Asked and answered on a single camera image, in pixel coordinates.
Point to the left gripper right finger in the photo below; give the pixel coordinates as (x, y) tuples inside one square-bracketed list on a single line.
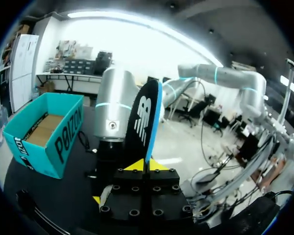
[(166, 195)]

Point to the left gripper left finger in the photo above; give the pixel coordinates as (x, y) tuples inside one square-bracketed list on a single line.
[(127, 195)]

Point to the black and blue shoe insole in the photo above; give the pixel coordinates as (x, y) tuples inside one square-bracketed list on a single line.
[(142, 115)]

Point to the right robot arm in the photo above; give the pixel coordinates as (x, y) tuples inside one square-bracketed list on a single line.
[(112, 98)]

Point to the teal cardboard box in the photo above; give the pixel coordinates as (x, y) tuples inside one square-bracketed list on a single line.
[(63, 137)]

